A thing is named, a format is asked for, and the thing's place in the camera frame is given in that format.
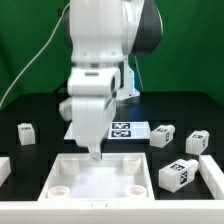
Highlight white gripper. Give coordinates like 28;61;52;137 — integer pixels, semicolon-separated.
59;67;120;160

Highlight white square table top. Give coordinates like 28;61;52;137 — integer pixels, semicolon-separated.
39;153;155;200

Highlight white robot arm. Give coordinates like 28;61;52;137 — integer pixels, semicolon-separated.
59;0;163;160

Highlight white base tag plate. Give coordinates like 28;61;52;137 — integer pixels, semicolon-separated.
63;121;152;143

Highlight white front fence wall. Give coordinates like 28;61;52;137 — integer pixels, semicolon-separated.
0;198;224;224

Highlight white fence wall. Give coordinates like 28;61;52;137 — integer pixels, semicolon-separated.
0;198;224;224
0;157;11;187
199;155;224;200

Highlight white left fence wall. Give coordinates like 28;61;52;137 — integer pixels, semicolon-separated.
0;157;11;187

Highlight white right fence wall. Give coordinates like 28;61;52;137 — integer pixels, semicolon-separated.
199;155;224;200

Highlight grey cable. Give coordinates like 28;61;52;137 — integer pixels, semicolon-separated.
0;3;72;109

